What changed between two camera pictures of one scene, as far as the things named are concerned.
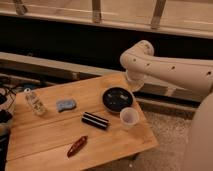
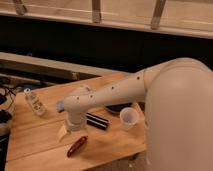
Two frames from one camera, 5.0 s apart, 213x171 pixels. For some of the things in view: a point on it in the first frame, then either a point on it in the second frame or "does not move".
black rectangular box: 95,120 does not move
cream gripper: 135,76 -> 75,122
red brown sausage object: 77,145 does not move
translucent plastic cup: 129,117 does not move
